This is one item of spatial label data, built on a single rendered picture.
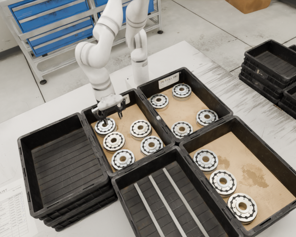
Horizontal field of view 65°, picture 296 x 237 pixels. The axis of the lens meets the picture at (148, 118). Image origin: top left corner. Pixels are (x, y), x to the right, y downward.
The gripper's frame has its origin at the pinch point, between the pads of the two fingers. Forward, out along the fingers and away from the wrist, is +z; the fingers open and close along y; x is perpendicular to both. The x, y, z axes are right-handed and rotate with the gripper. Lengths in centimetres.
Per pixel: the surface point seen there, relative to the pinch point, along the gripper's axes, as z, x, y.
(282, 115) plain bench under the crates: 31, 22, -85
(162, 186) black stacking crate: 18.2, 28.8, -6.1
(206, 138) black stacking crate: 13.0, 21.4, -32.6
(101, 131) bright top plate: 14.9, -8.4, 6.0
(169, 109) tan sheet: 17.8, -5.0, -29.9
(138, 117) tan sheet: 17.7, -9.3, -13.8
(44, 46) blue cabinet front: 59, -187, 18
